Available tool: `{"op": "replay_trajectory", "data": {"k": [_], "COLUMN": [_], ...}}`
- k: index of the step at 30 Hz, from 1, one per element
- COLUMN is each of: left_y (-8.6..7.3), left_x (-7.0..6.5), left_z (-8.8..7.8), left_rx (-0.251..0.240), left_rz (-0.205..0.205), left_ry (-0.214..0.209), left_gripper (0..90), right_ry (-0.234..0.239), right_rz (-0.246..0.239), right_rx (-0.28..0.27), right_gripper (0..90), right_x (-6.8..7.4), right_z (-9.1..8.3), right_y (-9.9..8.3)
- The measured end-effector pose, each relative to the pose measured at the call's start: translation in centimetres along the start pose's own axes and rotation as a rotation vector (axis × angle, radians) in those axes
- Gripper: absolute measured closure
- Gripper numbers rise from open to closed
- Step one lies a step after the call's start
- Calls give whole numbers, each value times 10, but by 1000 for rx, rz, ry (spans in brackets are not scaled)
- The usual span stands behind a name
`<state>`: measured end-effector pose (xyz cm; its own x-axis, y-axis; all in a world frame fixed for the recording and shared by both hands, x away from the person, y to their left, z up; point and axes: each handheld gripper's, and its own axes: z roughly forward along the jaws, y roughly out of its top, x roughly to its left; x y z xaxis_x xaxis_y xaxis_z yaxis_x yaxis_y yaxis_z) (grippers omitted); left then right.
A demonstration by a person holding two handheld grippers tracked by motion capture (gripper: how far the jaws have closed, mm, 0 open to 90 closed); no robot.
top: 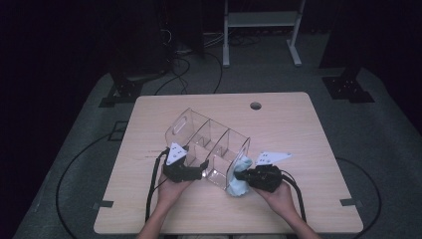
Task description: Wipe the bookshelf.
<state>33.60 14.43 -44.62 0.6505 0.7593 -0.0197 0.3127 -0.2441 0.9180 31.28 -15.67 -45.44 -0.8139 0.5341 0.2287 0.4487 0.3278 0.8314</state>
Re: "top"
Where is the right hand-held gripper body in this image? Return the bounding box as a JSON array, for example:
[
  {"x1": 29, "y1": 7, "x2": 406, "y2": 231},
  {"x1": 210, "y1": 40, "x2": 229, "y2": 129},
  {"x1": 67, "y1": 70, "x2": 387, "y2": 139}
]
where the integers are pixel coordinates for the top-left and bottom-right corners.
[{"x1": 247, "y1": 151, "x2": 293, "y2": 193}]

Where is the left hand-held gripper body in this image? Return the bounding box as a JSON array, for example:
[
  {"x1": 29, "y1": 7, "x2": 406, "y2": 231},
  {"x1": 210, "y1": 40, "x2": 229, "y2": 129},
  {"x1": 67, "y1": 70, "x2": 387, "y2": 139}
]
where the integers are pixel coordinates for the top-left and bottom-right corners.
[{"x1": 162, "y1": 142, "x2": 203, "y2": 183}]

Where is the light blue cleaning cloth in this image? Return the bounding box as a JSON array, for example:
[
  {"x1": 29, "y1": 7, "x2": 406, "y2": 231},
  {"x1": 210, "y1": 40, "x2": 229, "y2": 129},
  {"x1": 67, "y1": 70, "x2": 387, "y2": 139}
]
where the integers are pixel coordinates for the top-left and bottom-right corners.
[{"x1": 226, "y1": 154, "x2": 254, "y2": 198}]

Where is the clear acrylic divided organizer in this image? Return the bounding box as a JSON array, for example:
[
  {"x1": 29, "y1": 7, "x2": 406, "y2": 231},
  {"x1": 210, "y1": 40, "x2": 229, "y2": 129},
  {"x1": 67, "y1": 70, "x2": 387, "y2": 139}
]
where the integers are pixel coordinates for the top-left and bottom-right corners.
[{"x1": 164, "y1": 108, "x2": 252, "y2": 191}]

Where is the person's right hand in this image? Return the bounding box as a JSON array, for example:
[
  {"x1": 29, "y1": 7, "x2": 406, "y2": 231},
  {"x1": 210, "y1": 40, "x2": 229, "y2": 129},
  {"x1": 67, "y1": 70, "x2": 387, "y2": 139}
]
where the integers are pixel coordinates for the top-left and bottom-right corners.
[{"x1": 254, "y1": 181, "x2": 298, "y2": 218}]

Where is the dark tape strip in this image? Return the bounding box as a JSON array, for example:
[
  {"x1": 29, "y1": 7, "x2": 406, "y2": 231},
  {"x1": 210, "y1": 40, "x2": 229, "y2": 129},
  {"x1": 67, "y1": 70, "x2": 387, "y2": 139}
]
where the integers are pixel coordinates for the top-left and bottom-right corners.
[
  {"x1": 339, "y1": 197, "x2": 363, "y2": 207},
  {"x1": 92, "y1": 199, "x2": 114, "y2": 211}
]

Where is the black stand base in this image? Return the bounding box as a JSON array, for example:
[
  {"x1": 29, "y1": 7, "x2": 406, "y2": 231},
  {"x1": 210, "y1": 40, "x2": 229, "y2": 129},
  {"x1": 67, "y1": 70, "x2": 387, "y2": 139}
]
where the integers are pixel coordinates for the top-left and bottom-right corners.
[
  {"x1": 321, "y1": 68, "x2": 376, "y2": 104},
  {"x1": 99, "y1": 71, "x2": 167, "y2": 109}
]

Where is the grey floor mat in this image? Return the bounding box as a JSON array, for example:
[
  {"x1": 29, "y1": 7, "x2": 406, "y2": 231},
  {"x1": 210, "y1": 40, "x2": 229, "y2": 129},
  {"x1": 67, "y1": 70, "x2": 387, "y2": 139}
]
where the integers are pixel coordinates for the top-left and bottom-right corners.
[{"x1": 13, "y1": 33, "x2": 422, "y2": 239}]

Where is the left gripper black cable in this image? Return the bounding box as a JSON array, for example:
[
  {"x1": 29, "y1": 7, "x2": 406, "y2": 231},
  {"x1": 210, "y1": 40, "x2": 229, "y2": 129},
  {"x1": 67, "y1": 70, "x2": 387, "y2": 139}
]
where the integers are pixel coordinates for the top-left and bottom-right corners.
[{"x1": 144, "y1": 148, "x2": 170, "y2": 223}]

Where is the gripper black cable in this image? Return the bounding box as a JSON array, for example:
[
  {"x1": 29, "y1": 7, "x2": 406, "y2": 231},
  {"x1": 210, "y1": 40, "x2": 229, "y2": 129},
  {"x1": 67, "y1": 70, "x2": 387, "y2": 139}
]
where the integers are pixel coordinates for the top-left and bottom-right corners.
[
  {"x1": 144, "y1": 148, "x2": 170, "y2": 223},
  {"x1": 280, "y1": 168, "x2": 307, "y2": 223}
]

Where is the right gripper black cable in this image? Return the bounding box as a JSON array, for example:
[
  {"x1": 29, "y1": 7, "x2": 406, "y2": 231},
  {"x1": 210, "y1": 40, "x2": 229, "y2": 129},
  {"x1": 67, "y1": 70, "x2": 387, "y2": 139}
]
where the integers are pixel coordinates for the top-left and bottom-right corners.
[{"x1": 280, "y1": 168, "x2": 307, "y2": 223}]

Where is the white floor cable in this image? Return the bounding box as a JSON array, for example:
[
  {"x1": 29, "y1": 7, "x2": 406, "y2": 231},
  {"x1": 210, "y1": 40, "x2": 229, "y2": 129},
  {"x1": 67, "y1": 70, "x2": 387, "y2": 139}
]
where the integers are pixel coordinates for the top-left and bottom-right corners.
[{"x1": 202, "y1": 31, "x2": 227, "y2": 48}]

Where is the black floor cable loop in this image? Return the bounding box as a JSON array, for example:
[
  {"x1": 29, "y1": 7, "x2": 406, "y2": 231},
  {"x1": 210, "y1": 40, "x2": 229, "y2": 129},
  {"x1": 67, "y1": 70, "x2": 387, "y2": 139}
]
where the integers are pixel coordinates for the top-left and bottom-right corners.
[
  {"x1": 334, "y1": 156, "x2": 384, "y2": 239},
  {"x1": 55, "y1": 132, "x2": 115, "y2": 239}
]

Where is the tangle of black cables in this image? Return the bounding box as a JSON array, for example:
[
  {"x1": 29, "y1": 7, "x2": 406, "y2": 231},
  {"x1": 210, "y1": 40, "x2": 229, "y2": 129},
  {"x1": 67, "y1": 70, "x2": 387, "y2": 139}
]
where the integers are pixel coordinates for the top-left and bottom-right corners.
[{"x1": 228, "y1": 33, "x2": 263, "y2": 48}]

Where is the white metal stand frame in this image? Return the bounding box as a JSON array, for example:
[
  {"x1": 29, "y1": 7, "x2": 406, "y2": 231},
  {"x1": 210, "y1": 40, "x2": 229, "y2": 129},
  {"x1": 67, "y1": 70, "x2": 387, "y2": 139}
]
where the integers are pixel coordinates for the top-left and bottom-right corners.
[{"x1": 222, "y1": 0, "x2": 307, "y2": 69}]

